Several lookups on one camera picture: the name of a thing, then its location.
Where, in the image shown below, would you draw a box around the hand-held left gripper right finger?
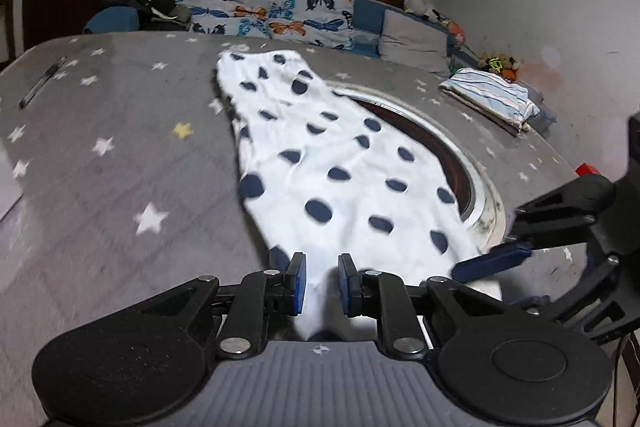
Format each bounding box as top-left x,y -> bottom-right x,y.
337,253 -> 516,360

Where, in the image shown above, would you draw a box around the grey pillow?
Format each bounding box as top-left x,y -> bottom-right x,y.
378,14 -> 451,75

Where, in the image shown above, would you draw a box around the folded striped cloth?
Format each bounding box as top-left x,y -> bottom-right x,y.
439,67 -> 542,136

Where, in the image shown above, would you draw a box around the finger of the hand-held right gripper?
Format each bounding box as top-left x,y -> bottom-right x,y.
512,254 -> 626,323
452,176 -> 617,283

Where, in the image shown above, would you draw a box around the white polka dot pants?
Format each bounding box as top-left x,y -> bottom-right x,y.
216,49 -> 503,343

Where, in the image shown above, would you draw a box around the wooden desk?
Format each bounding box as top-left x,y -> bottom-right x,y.
0,0 -> 16,68

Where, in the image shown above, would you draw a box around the grey star print tablecloth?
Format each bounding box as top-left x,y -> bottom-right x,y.
0,32 -> 640,427

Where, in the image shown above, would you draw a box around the black pen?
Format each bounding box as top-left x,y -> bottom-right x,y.
19,56 -> 67,110

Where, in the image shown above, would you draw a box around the small colourful plush toys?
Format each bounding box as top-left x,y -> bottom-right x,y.
480,53 -> 521,80

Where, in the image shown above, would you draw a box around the black and white plush toy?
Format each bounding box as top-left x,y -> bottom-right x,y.
402,0 -> 443,20

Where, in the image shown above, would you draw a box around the round black induction cooktop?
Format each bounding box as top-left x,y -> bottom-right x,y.
335,82 -> 508,253

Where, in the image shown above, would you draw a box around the butterfly print pillow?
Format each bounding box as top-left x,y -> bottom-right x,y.
175,0 -> 358,52

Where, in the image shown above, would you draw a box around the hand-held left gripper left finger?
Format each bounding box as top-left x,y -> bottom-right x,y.
125,252 -> 307,360

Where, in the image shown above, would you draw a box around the blue sofa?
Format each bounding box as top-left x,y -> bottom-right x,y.
82,0 -> 558,128

